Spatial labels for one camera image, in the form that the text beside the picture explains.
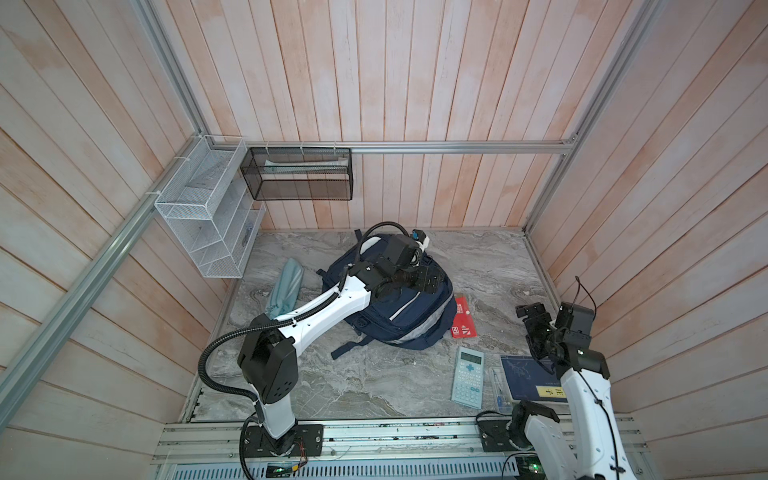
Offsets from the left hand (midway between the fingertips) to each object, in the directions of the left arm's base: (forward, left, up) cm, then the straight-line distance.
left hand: (428, 278), depth 79 cm
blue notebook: (-20, -28, -20) cm, 40 cm away
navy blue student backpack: (-4, +5, -15) cm, 17 cm away
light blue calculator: (-20, -12, -20) cm, 30 cm away
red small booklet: (-2, -14, -22) cm, 26 cm away
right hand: (-7, -26, -8) cm, 28 cm away
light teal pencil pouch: (+6, +44, -16) cm, 47 cm away
